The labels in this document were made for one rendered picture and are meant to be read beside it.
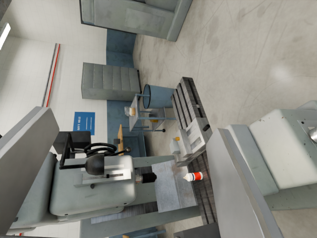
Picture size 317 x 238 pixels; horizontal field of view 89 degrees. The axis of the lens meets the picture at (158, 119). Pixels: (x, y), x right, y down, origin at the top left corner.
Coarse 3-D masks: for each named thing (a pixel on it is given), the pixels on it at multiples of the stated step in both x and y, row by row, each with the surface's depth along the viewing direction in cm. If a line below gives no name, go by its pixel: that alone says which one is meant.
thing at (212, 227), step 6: (216, 222) 78; (192, 228) 73; (198, 228) 74; (204, 228) 74; (210, 228) 75; (216, 228) 76; (174, 234) 79; (180, 234) 73; (186, 234) 71; (192, 234) 72; (198, 234) 72; (204, 234) 73; (210, 234) 74; (216, 234) 74
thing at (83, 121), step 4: (76, 112) 536; (80, 112) 540; (84, 112) 545; (88, 112) 549; (92, 112) 554; (76, 116) 529; (80, 116) 533; (84, 116) 538; (88, 116) 542; (92, 116) 547; (76, 120) 522; (80, 120) 526; (84, 120) 530; (88, 120) 534; (92, 120) 539; (76, 124) 515; (80, 124) 519; (84, 124) 523; (88, 124) 527; (92, 124) 532; (76, 128) 508; (80, 128) 512; (84, 128) 516; (88, 128) 520; (92, 128) 524; (92, 132) 518
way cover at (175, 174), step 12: (156, 168) 120; (168, 168) 119; (180, 168) 116; (156, 180) 116; (168, 180) 115; (180, 180) 113; (156, 192) 113; (168, 192) 112; (180, 192) 110; (168, 204) 108; (180, 204) 107; (192, 204) 103
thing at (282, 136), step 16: (272, 112) 73; (288, 112) 72; (304, 112) 77; (256, 128) 81; (272, 128) 73; (288, 128) 67; (304, 128) 69; (256, 144) 81; (272, 144) 73; (288, 144) 67; (304, 144) 64; (272, 160) 73; (288, 160) 67; (304, 160) 62; (272, 176) 73; (288, 176) 67; (304, 176) 62
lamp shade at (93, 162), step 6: (90, 156) 56; (96, 156) 55; (102, 156) 56; (90, 162) 54; (96, 162) 54; (102, 162) 54; (90, 168) 53; (96, 168) 53; (102, 168) 54; (90, 174) 55; (96, 174) 54; (102, 174) 56
